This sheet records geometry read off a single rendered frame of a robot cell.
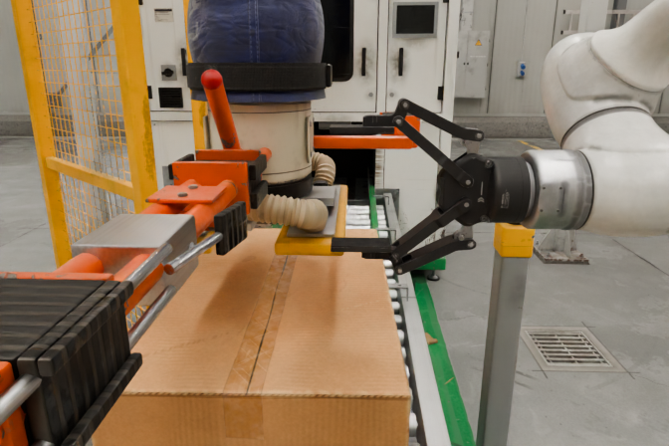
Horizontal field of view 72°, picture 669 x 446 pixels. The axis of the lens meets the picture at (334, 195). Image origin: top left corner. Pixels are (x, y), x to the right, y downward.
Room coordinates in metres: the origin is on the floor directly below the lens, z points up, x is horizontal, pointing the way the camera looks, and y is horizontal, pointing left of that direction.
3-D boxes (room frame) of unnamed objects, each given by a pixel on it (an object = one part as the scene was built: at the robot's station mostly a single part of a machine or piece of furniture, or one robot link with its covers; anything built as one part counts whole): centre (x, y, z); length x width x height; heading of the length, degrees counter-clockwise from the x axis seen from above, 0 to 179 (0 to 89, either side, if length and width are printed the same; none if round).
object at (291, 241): (0.78, 0.03, 1.10); 0.34 x 0.10 x 0.05; 178
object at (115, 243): (0.32, 0.14, 1.19); 0.07 x 0.07 x 0.04; 88
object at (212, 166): (0.54, 0.13, 1.20); 0.10 x 0.08 x 0.06; 88
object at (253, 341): (0.78, 0.10, 0.75); 0.60 x 0.40 x 0.40; 179
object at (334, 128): (0.52, -0.03, 1.26); 0.07 x 0.03 x 0.01; 88
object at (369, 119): (0.51, -0.06, 1.28); 0.05 x 0.01 x 0.03; 88
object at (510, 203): (0.51, -0.16, 1.20); 0.09 x 0.07 x 0.08; 88
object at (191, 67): (0.78, 0.12, 1.32); 0.23 x 0.23 x 0.04
